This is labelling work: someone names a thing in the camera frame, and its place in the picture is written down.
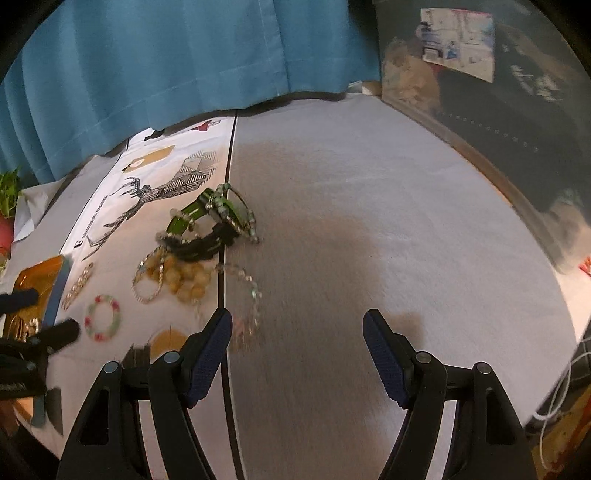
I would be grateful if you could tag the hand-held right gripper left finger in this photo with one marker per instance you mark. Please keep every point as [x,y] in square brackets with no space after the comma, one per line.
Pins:
[211,353]

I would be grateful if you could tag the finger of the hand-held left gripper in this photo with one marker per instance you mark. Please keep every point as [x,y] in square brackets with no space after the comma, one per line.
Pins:
[60,334]
[18,299]

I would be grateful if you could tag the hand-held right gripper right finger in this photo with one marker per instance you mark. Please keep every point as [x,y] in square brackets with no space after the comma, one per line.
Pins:
[383,357]

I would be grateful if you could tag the amber tray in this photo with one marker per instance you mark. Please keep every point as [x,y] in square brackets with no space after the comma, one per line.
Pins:
[34,274]

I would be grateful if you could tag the green and black watch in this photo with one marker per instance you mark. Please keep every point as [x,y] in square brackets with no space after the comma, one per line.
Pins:
[203,247]

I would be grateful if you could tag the gold bangles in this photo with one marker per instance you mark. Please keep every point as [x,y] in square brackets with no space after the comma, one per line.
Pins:
[21,325]

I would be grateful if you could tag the white paper sheet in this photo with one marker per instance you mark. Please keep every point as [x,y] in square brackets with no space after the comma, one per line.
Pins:
[34,205]

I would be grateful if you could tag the white deer print cloth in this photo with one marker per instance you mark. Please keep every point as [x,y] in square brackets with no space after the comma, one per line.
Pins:
[120,258]

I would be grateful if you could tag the potted plant with red pot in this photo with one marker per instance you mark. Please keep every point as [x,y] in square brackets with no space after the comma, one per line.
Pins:
[9,194]

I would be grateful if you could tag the grey felt mat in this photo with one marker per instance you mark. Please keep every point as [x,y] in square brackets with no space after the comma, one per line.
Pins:
[369,207]

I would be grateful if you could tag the small red item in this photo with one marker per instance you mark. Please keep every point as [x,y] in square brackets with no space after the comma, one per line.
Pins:
[587,266]

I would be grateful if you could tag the clear plastic storage box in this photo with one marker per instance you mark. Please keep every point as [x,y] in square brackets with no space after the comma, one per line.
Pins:
[508,138]

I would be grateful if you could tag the blue curtain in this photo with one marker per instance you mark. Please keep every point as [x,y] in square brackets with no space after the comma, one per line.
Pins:
[184,55]

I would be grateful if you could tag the paper label on box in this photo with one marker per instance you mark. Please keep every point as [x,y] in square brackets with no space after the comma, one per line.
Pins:
[457,41]

